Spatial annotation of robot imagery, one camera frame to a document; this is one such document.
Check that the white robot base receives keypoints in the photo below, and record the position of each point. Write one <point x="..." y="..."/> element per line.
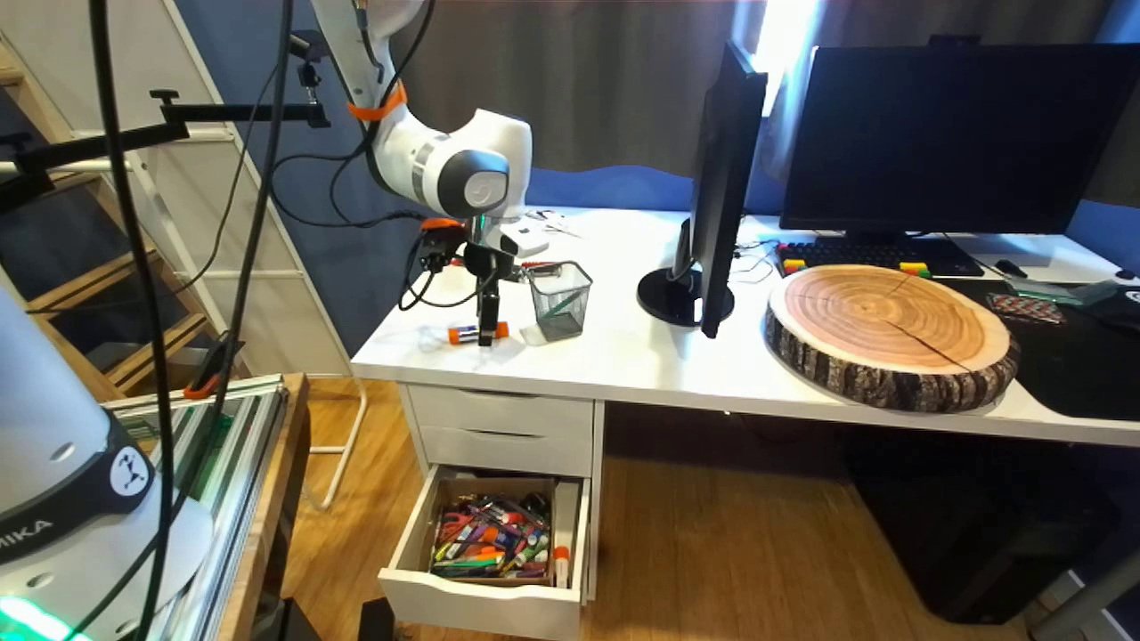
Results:
<point x="53" y="451"/>

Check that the brown grey curtain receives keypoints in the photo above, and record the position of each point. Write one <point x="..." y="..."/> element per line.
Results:
<point x="594" y="74"/>

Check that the closed white drawer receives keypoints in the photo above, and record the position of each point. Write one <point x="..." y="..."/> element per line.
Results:
<point x="499" y="430"/>

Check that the white glue stick orange cap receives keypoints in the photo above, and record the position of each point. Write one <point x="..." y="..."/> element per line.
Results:
<point x="461" y="336"/>

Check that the colourful items pile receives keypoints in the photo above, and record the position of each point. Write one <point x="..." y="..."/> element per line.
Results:
<point x="488" y="538"/>

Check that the black keyboard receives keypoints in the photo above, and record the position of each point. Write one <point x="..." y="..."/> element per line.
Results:
<point x="855" y="254"/>

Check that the black mesh pen holder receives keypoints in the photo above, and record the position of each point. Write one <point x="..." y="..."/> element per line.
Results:
<point x="559" y="304"/>

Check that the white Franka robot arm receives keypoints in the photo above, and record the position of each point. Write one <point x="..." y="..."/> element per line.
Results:
<point x="414" y="153"/>

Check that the white card with dark print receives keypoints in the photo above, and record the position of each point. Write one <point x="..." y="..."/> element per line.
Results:
<point x="531" y="238"/>

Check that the black box under desk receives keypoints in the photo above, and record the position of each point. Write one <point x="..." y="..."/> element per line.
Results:
<point x="975" y="521"/>

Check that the slim black monitor on stand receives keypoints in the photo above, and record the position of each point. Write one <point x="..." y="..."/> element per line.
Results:
<point x="718" y="181"/>

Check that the wooden ladder shelf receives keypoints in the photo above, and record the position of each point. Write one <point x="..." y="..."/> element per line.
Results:
<point x="74" y="298"/>

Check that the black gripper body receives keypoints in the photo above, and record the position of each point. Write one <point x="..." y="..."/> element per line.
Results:
<point x="488" y="263"/>

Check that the round wood slice slab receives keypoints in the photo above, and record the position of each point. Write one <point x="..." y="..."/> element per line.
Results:
<point x="891" y="327"/>

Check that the wooden robot mounting table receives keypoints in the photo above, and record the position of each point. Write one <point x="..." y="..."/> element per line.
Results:
<point x="253" y="474"/>

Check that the wide black monitor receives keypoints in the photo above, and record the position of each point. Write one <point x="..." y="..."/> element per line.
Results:
<point x="948" y="128"/>

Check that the opened white drawer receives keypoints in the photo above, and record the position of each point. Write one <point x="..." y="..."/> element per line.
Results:
<point x="474" y="600"/>

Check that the black desk mat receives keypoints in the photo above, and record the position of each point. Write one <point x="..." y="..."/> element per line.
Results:
<point x="1070" y="357"/>

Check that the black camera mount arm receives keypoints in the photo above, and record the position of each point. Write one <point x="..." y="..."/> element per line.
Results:
<point x="227" y="114"/>

